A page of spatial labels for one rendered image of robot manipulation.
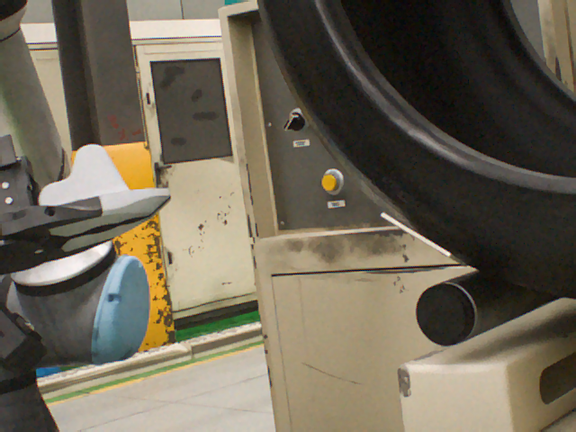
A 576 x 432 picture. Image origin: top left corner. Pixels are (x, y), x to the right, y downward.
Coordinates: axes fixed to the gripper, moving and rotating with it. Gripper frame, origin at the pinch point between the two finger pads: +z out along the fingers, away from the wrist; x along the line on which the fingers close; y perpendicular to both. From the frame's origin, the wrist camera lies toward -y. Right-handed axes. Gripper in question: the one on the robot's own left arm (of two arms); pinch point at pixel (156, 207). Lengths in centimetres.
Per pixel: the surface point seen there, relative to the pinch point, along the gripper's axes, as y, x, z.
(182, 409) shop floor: 48, 420, -28
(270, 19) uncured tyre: 11.0, -2.7, 11.9
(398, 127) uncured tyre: -1.1, -6.3, 17.8
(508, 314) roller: -14.3, 2.7, 22.8
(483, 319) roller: -14.7, -0.7, 20.3
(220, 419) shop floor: 36, 392, -12
